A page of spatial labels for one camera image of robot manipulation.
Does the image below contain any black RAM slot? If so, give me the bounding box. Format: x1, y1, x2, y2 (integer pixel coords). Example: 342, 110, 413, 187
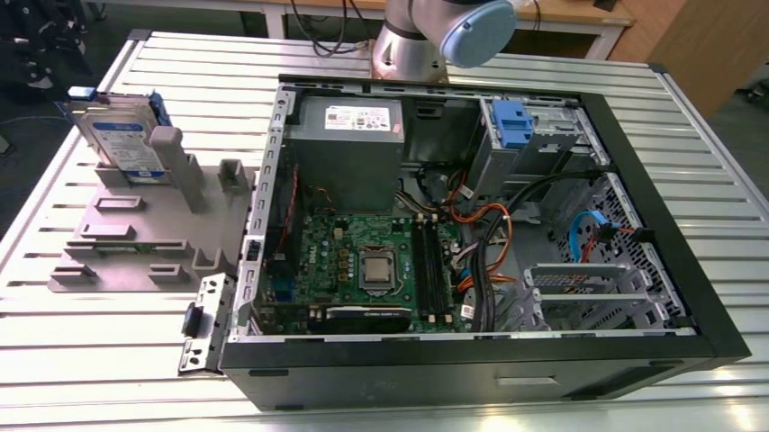
412, 213, 440, 323

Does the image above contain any green motherboard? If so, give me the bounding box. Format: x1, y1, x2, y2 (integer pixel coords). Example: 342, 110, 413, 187
257, 211, 477, 335

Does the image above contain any thick black cable bundle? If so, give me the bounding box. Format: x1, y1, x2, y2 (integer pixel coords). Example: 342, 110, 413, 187
468, 169, 607, 334

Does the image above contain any black chair caster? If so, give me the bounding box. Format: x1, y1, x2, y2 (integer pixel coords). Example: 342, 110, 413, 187
733, 80, 769, 103

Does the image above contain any brown wooden cabinet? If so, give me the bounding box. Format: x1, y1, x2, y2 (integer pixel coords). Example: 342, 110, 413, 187
607, 0, 769, 119

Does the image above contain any green RAM stick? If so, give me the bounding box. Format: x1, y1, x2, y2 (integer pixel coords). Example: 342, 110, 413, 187
90, 241, 159, 255

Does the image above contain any metal slot bracket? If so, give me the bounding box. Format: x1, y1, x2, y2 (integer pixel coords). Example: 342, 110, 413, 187
175, 271, 237, 375

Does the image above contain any grey parts rack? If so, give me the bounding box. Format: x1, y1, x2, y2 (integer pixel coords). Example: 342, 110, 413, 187
46, 125, 261, 294

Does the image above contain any CPU socket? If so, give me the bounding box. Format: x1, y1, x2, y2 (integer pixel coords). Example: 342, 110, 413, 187
356, 244, 406, 297

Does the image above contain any silver CPU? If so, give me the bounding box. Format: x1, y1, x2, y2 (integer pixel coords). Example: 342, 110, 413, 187
366, 256, 397, 284

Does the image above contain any hard disk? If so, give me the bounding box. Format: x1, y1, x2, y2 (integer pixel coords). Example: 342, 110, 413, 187
63, 85, 175, 185

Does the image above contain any blue data wire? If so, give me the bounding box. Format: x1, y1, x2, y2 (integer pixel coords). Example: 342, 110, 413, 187
567, 207, 613, 266

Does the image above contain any dark dotted clothed person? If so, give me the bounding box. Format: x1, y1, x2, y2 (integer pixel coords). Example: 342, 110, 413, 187
0, 26, 95, 94

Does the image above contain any blue drive cage latch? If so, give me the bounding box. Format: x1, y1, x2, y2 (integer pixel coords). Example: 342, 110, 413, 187
488, 98, 537, 150

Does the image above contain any orange wire bundle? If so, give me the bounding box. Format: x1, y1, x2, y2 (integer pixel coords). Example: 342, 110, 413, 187
449, 202, 520, 293

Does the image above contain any black graphics card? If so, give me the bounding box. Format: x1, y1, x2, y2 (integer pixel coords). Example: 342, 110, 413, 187
309, 304, 416, 335

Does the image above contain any silver drive cage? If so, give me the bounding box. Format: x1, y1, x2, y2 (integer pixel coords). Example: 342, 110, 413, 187
466, 94, 609, 215

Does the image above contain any orange power wire black plug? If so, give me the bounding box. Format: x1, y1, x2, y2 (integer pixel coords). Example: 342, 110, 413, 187
591, 221, 657, 244

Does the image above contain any black bracket latch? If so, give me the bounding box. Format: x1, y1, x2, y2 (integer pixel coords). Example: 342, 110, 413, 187
181, 302, 207, 338

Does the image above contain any grey power supply unit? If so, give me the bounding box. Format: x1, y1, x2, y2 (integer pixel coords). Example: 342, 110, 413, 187
282, 93, 409, 218

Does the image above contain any black open PC case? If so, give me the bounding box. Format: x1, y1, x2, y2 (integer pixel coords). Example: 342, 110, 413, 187
217, 73, 753, 413

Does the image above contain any metal disk bay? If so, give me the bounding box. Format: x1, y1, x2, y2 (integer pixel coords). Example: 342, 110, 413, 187
521, 262, 688, 333

